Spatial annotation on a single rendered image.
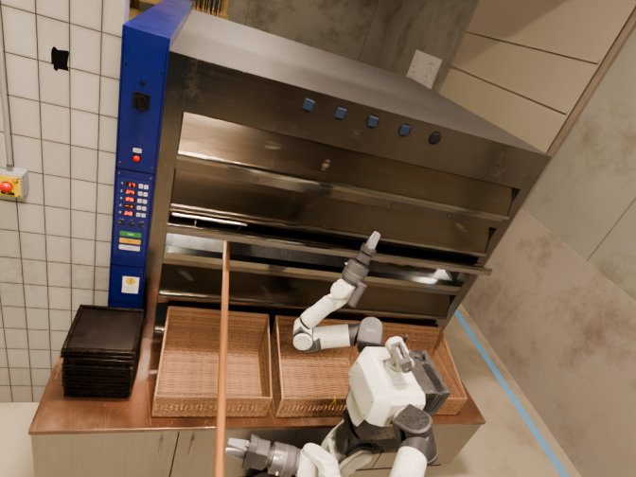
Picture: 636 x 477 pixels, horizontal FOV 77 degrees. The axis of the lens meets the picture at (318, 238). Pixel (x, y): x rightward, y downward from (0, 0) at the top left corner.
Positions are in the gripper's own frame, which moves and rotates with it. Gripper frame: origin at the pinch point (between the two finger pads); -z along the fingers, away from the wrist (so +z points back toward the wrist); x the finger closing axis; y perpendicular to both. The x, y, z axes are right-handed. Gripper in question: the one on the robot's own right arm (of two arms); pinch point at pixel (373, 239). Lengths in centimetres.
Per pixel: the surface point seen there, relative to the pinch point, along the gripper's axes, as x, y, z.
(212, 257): -42, 63, 51
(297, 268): -61, 23, 37
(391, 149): -42, 11, -40
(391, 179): -50, 3, -28
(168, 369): -41, 56, 114
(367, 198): -52, 9, -14
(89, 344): -4, 84, 100
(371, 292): -88, -22, 34
